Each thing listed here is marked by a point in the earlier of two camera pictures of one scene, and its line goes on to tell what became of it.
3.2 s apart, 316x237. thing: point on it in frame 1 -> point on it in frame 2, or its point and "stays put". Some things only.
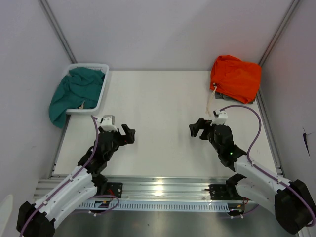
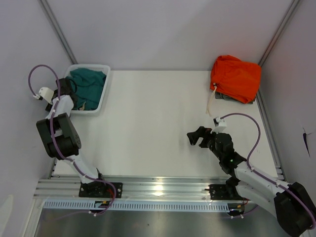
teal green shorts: x=81 y=85 stays put
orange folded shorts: x=236 y=79 stays put
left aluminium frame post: x=56 y=23 stays put
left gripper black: x=128 y=138 -> x=49 y=107
